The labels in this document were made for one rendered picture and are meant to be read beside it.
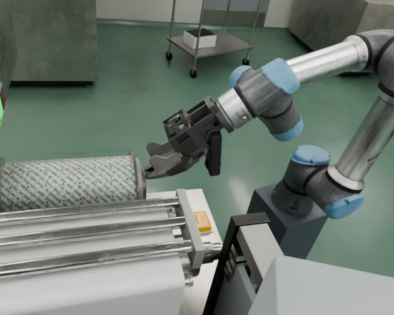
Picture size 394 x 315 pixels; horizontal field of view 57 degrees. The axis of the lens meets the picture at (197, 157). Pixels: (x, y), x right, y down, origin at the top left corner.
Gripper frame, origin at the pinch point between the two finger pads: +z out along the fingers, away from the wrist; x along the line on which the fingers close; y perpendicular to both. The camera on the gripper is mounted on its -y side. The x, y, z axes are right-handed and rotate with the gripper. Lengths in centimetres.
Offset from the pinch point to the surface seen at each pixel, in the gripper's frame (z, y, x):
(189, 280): -8.6, 14.9, 36.7
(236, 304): -8.6, 2.2, 35.6
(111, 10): 50, -101, -448
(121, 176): 2.8, 7.8, 4.9
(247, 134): -14, -177, -183
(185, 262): -5.4, 7.5, 29.3
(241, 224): -15.5, 10.1, 30.4
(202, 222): 6.3, -38.9, -12.6
